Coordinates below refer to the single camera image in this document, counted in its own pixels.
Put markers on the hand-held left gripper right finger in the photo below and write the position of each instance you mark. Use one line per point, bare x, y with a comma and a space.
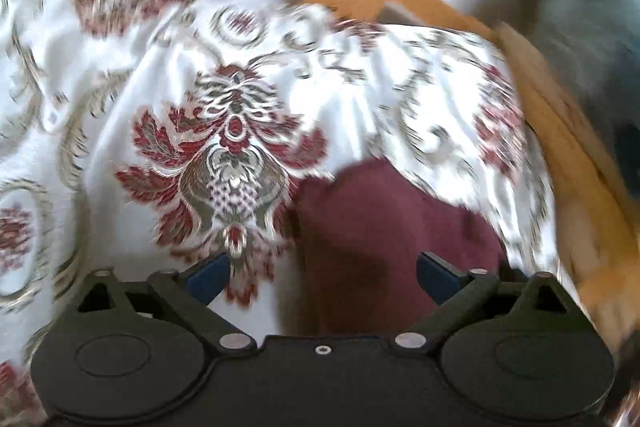
437, 277

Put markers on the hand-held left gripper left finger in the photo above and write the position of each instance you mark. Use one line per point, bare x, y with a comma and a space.
210, 274

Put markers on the maroon sweater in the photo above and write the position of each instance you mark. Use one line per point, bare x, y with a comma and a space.
380, 232

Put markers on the floral satin bedspread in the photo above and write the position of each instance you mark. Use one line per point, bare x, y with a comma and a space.
165, 82

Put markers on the grey-blue cloth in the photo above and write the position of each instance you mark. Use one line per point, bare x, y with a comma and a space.
590, 22

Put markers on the wooden bed frame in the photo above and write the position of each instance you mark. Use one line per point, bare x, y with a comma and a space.
560, 132

